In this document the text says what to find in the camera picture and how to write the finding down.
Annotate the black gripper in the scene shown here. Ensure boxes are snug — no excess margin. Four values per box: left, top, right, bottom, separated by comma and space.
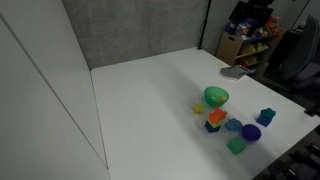
229, 0, 275, 25

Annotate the colourful toy bin shelf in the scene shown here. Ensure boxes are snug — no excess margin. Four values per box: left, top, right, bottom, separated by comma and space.
224, 14, 287, 69

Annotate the green translucent bowl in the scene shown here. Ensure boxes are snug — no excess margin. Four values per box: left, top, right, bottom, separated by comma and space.
203, 85, 230, 108

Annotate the teal and blue block toy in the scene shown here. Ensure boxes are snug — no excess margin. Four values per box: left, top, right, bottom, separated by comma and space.
255, 107, 277, 128

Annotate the yellow star toy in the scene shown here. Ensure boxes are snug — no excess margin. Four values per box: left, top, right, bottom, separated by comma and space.
192, 102, 206, 116

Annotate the rainbow stacked block toy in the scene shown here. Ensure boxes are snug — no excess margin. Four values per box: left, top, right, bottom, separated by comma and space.
204, 106, 229, 134

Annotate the brown cardboard box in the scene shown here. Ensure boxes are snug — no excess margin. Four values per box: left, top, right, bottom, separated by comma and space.
215, 32, 244, 66

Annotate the black stand pole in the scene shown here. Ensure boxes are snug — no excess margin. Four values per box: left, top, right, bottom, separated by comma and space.
197, 0, 213, 51

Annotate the grey metal mounting plate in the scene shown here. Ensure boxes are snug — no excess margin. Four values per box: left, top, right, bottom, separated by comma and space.
220, 64, 250, 81

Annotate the black table edge clamp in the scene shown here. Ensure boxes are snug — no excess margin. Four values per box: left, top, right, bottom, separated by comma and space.
303, 101, 320, 118

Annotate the purple bumpy ball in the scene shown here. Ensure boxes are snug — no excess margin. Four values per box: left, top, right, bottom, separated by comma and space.
241, 123, 262, 142

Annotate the green cube block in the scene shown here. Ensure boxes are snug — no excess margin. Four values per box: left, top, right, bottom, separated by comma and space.
226, 136, 248, 156

